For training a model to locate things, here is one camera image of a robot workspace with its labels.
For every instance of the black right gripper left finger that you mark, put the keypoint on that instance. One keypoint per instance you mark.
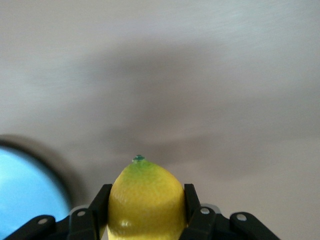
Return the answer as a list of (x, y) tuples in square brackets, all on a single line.
[(82, 225)]

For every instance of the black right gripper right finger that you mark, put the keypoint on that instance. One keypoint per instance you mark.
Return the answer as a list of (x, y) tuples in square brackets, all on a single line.
[(207, 225)]

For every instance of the yellow lemon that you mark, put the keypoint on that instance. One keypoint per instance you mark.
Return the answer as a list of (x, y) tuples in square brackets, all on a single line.
[(146, 200)]

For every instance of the blue plate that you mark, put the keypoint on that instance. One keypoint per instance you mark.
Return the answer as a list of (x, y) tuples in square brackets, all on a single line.
[(27, 185)]

